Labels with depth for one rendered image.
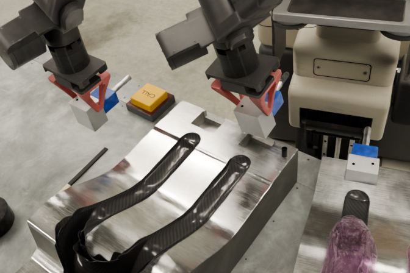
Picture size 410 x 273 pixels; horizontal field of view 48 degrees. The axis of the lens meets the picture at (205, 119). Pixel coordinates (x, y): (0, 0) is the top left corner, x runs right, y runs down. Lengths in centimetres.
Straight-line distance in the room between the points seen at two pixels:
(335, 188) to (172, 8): 236
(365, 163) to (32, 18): 58
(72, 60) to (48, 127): 34
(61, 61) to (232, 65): 29
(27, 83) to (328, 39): 74
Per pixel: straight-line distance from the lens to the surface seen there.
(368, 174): 81
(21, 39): 74
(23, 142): 110
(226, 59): 68
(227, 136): 85
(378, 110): 108
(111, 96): 90
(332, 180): 83
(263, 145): 86
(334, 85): 109
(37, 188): 99
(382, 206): 81
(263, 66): 71
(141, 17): 301
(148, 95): 105
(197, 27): 63
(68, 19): 71
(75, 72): 82
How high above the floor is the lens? 150
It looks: 43 degrees down
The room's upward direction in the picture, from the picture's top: 9 degrees counter-clockwise
